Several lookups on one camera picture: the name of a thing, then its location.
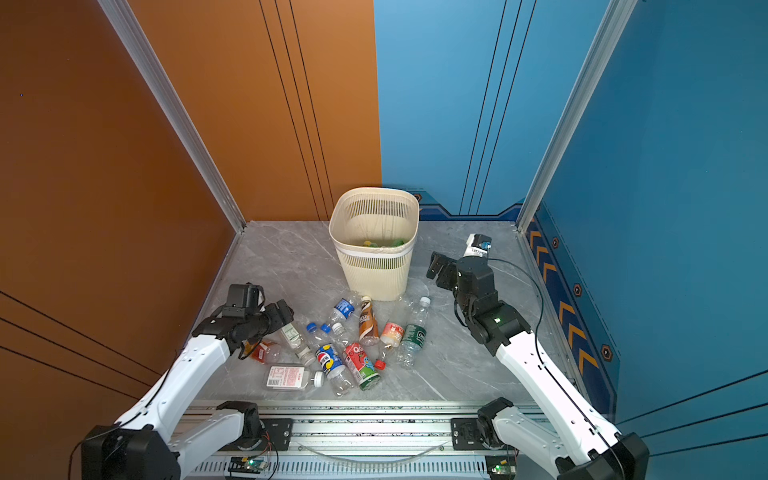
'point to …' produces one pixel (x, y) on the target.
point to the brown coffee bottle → (368, 333)
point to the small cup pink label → (392, 334)
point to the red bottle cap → (379, 364)
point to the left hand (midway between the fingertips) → (282, 314)
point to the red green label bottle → (363, 368)
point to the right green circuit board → (502, 468)
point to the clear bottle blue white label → (342, 309)
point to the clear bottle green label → (414, 336)
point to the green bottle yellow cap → (368, 243)
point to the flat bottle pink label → (291, 378)
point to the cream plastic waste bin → (374, 230)
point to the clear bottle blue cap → (338, 332)
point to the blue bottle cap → (311, 327)
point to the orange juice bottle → (265, 352)
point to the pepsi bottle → (333, 366)
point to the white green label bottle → (297, 342)
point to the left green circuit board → (248, 465)
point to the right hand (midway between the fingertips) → (443, 258)
